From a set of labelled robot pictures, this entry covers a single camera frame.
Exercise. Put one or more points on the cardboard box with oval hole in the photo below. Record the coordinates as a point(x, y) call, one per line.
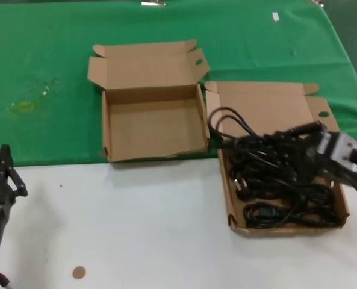
point(154, 132)

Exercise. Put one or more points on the green tablecloth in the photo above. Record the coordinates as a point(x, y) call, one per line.
point(45, 45)

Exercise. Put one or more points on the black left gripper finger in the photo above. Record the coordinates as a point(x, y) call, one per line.
point(3, 162)
point(18, 183)

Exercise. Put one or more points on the small white label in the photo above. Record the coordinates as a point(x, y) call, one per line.
point(275, 17)

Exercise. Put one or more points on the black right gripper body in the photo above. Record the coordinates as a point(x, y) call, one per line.
point(309, 155)

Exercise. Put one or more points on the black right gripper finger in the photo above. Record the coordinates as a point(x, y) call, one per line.
point(304, 129)
point(279, 147)

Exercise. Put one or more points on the cardboard box with round hole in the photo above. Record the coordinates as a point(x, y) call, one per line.
point(265, 99)

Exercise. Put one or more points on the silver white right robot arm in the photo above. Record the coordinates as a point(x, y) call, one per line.
point(343, 150)

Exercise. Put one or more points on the round cardboard disc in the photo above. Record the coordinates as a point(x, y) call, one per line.
point(79, 272)

